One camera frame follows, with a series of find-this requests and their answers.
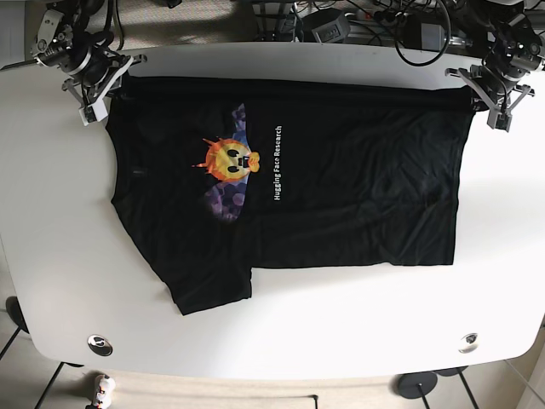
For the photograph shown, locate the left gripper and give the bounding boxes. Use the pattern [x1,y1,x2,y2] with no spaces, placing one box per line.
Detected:
[445,65,535,132]

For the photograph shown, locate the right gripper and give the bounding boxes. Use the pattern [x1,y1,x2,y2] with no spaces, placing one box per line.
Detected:
[61,52,147,126]

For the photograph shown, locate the black graphic print T-shirt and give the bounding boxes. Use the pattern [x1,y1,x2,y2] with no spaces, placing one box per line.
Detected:
[106,76,476,315]

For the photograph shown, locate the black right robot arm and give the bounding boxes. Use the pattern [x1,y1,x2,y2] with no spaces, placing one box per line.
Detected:
[31,1,147,125]

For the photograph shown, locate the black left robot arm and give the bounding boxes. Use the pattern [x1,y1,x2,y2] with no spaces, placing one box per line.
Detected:
[445,1,544,131]

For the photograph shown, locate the grey power adapter box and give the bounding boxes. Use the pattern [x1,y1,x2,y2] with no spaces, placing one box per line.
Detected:
[421,23,445,51]

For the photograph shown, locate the grey multi-socket box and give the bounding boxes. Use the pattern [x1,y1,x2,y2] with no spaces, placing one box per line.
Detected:
[306,9,351,43]

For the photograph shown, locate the left silver table grommet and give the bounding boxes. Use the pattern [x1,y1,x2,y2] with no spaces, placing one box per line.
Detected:
[87,334,113,357]

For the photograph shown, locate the silver table grommet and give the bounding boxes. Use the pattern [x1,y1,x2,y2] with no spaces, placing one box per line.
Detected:
[457,332,480,354]
[87,334,113,357]

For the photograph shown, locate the right silver table grommet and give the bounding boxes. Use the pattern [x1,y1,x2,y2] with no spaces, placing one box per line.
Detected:
[457,332,480,354]

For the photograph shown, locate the left black table leg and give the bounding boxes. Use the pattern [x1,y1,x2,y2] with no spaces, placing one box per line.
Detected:
[34,362,65,409]

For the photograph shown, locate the white sneaker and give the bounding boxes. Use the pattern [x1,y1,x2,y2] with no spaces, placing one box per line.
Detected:
[92,375,116,409]

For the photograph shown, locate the black round stand base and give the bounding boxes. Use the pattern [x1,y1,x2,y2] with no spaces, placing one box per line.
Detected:
[395,372,438,400]

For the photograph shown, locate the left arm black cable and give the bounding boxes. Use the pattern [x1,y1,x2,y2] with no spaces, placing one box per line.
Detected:
[393,0,452,67]

